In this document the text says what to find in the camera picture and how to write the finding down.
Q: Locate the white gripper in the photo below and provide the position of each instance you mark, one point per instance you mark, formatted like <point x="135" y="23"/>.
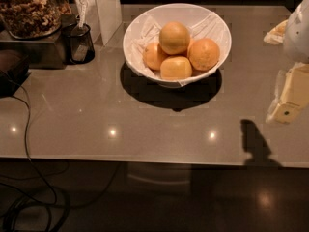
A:
<point x="297" y="33"/>

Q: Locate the orange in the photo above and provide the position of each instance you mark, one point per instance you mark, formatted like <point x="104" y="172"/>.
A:
<point x="175" y="68"/>
<point x="174" y="38"/>
<point x="153" y="56"/>
<point x="204" y="54"/>

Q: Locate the white paper bowl liner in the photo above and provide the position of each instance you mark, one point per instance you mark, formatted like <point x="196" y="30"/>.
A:
<point x="207" y="25"/>

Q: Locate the white bowl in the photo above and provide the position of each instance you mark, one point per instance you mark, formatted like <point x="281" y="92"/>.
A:
<point x="175" y="13"/>

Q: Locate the white box on counter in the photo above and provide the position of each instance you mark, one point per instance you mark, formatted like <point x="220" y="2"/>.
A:
<point x="104" y="18"/>

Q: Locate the black mesh cup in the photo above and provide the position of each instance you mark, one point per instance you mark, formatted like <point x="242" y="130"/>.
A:
<point x="78" y="44"/>

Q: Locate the white sticks in cup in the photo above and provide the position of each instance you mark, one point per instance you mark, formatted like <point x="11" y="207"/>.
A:
<point x="82" y="9"/>

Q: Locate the glass jar of nuts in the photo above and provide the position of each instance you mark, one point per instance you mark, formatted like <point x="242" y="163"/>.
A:
<point x="30" y="19"/>

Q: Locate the dark device at left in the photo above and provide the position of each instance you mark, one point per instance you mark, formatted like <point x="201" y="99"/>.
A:
<point x="14" y="70"/>

